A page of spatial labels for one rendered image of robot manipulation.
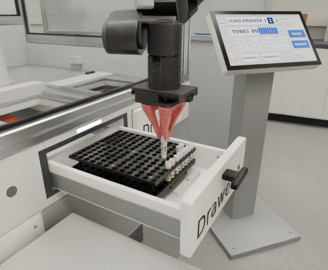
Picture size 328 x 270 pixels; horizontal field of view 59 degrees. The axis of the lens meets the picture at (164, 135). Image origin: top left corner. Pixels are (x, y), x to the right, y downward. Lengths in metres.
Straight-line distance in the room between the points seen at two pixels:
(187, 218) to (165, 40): 0.27
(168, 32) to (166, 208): 0.28
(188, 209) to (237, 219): 1.43
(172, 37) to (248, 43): 0.98
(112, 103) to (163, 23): 0.35
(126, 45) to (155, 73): 0.06
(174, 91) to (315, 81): 3.12
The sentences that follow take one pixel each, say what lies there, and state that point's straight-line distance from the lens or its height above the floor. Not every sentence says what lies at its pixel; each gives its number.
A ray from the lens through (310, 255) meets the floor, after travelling 1.84.
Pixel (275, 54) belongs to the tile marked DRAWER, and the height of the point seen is 1.01.
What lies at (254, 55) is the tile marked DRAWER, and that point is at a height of 1.01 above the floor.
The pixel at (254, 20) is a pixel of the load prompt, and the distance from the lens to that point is 1.53.
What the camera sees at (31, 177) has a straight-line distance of 0.64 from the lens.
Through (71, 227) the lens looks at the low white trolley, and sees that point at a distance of 0.68.
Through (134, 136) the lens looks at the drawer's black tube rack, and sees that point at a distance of 0.73.
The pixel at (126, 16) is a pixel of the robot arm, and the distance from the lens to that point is 0.52.
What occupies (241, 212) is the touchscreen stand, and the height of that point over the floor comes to 0.07.
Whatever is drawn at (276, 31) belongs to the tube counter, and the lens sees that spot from 1.57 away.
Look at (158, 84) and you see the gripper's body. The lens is 0.48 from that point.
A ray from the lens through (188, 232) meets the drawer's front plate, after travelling 0.47.
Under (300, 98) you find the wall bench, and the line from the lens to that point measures 3.58.
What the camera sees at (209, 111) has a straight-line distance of 2.39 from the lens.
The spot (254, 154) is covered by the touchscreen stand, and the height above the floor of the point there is 0.46.
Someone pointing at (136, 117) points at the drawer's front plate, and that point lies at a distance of 0.83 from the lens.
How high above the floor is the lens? 1.18
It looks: 23 degrees down
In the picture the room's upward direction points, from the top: straight up
